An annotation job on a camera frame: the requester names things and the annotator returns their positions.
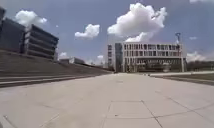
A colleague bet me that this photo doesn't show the low distant building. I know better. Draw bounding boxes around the low distant building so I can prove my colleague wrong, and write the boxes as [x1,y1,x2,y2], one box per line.
[58,56,86,66]

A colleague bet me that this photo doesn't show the pale concrete slab pavement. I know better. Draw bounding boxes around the pale concrete slab pavement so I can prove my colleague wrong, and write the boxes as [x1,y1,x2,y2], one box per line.
[0,72,214,128]

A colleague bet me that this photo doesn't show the white multi-storey building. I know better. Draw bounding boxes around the white multi-storey building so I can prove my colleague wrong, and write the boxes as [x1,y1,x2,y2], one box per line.
[107,41,188,74]

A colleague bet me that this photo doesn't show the tall pole with top fixture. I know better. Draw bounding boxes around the tall pole with top fixture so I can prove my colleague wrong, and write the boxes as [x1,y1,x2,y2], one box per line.
[175,32,185,73]

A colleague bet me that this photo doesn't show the dark glass tiered building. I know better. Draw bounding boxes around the dark glass tiered building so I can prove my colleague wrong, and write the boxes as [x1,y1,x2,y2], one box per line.
[0,5,60,62]

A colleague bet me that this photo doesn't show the wide grey stone steps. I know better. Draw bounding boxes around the wide grey stone steps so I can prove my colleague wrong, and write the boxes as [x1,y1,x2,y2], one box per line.
[0,48,113,89]

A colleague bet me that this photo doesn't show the dark grass strip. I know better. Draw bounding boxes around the dark grass strip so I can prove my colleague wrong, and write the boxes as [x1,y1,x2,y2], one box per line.
[151,72,214,87]

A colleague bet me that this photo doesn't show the row of dark trees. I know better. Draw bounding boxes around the row of dark trees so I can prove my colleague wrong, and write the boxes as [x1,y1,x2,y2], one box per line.
[186,59,214,72]

